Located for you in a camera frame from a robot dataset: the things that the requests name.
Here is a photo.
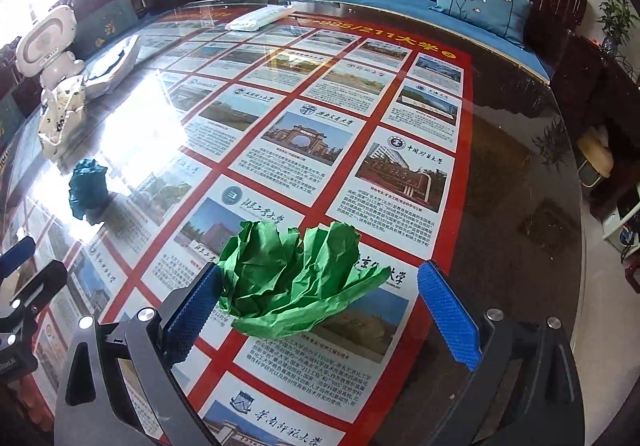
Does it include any potted plant in patterned vase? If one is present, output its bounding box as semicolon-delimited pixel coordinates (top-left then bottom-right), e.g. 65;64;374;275
595;0;640;58

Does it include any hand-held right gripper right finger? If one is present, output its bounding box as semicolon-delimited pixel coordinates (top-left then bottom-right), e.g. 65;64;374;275
417;260;586;446

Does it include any white remote control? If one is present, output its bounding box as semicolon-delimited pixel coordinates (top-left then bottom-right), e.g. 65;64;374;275
225;2;313;32

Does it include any red bordered photo poster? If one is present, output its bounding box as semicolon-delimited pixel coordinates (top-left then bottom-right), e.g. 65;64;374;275
0;9;473;446

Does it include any blue floral cushion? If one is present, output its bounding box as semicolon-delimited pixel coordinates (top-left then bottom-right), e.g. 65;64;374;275
435;0;533;38

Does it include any teal floral cushion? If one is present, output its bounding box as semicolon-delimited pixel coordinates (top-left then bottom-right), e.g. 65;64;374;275
72;0;138;60

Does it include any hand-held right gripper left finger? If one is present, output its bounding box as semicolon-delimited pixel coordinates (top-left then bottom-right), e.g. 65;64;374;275
52;263;223;446

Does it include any white dotted crumpled bag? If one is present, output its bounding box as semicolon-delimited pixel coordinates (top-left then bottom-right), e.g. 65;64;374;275
39;74;87;161

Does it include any light green shelf rack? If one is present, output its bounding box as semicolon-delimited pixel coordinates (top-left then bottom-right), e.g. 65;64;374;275
602;186;640;248

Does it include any teal crumpled paper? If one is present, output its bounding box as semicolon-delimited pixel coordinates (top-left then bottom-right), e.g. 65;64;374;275
68;159;110;227

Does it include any white robot toy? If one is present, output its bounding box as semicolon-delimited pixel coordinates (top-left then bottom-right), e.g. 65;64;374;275
15;5;86;92

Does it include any green paper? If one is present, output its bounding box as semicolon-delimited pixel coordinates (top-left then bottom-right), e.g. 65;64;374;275
217;220;393;339

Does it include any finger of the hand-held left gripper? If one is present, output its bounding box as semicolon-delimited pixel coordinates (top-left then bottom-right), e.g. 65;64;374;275
0;260;68;327
0;236;37;279

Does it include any blue sofa seat pad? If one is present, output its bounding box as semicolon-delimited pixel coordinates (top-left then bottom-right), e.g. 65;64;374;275
222;0;556;77

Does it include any carved wooden table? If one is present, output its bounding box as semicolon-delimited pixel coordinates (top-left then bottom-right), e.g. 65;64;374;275
0;0;587;446

